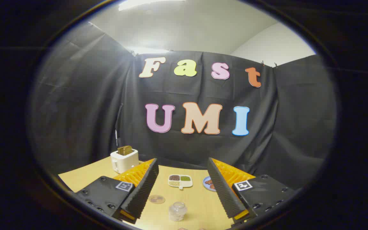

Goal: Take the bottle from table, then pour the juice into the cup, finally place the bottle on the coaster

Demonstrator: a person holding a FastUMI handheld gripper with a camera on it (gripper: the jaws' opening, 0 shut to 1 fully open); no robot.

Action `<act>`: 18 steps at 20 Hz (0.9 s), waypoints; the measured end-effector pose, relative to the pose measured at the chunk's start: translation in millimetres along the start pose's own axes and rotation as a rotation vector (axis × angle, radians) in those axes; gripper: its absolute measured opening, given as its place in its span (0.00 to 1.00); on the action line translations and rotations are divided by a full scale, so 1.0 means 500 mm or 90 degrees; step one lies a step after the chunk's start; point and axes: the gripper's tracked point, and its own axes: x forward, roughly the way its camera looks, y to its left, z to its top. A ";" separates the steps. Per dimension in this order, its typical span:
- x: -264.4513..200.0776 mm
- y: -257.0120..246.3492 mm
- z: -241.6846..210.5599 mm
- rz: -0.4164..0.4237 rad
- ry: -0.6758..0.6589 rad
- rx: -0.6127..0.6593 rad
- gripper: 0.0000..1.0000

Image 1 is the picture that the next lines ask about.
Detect wooden table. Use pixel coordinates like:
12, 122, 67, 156
58, 157, 235, 230

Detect clear plastic juice bottle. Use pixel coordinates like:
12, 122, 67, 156
168, 202, 188, 222

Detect white toaster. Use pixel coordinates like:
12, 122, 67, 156
110, 149, 139, 174

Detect blue plate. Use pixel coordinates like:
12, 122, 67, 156
202, 176, 217, 192

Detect brown toast slices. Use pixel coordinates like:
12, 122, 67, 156
117, 145, 133, 156

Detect ceiling light panel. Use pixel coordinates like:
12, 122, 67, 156
119, 0, 184, 11

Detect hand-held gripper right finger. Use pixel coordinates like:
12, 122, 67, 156
207, 157, 296, 228

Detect white divided bean dish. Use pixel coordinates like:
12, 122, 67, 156
168, 174, 193, 190

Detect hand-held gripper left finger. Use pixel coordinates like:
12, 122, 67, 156
75, 157, 159, 224

